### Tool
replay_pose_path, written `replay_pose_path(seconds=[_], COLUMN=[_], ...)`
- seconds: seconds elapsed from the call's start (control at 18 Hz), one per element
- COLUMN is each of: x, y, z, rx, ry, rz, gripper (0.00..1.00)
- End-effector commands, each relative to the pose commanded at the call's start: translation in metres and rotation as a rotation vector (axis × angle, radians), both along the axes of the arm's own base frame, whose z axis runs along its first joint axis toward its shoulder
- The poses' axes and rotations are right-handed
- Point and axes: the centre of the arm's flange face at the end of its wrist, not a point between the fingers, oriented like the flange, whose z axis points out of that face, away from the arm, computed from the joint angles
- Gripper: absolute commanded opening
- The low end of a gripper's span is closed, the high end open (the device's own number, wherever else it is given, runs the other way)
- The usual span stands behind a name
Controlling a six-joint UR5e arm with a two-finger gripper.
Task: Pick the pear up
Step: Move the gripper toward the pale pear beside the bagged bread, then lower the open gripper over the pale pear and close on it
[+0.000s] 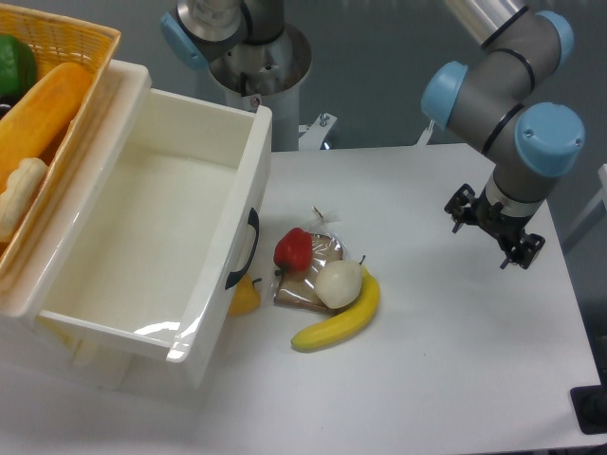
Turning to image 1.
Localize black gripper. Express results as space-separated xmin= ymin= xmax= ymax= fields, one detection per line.
xmin=444 ymin=184 xmax=544 ymax=269

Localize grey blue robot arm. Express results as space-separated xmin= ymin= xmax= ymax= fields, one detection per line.
xmin=421 ymin=1 xmax=585 ymax=269

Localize white pear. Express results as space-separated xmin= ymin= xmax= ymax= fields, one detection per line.
xmin=314 ymin=260 xmax=363 ymax=310

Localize yellow banana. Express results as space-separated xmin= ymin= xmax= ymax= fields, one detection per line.
xmin=290 ymin=264 xmax=382 ymax=354

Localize bagged brown bread slices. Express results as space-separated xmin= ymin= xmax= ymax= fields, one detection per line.
xmin=272 ymin=206 xmax=346 ymax=314

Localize black table clamp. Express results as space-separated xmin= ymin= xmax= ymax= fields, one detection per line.
xmin=570 ymin=385 xmax=606 ymax=435

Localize red bell pepper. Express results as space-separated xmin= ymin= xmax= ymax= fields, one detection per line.
xmin=273 ymin=227 xmax=312 ymax=274

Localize yellow bell pepper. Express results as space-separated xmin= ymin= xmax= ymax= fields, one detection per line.
xmin=228 ymin=274 xmax=261 ymax=317

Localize white plastic drawer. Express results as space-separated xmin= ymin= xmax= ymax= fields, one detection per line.
xmin=39 ymin=90 xmax=272 ymax=367

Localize white drawer cabinet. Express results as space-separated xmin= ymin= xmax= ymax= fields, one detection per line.
xmin=0 ymin=59 xmax=224 ymax=409

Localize beige peanut-shaped toy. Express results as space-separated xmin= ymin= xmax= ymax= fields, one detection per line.
xmin=1 ymin=157 xmax=48 ymax=243

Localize orange baguette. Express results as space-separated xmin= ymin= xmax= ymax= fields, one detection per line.
xmin=1 ymin=63 xmax=93 ymax=190

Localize yellow woven basket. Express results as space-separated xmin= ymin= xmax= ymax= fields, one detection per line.
xmin=1 ymin=4 xmax=120 ymax=288

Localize green bell pepper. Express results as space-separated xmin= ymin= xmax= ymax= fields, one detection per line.
xmin=1 ymin=34 xmax=37 ymax=98

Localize white frame at right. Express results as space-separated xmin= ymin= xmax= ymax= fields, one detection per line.
xmin=561 ymin=164 xmax=606 ymax=254

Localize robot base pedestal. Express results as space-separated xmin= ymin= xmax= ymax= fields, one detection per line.
xmin=160 ymin=1 xmax=337 ymax=152

